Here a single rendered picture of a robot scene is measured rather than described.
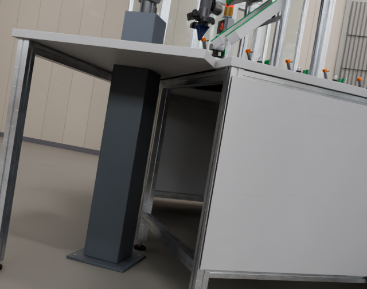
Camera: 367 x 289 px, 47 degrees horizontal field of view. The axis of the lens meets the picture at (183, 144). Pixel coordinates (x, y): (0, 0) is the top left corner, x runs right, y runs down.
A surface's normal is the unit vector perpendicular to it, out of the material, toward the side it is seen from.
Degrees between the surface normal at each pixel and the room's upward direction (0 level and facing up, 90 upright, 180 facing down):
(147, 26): 90
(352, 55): 90
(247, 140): 90
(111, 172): 90
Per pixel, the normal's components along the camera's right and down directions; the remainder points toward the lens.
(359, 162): 0.34, 0.08
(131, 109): -0.26, -0.01
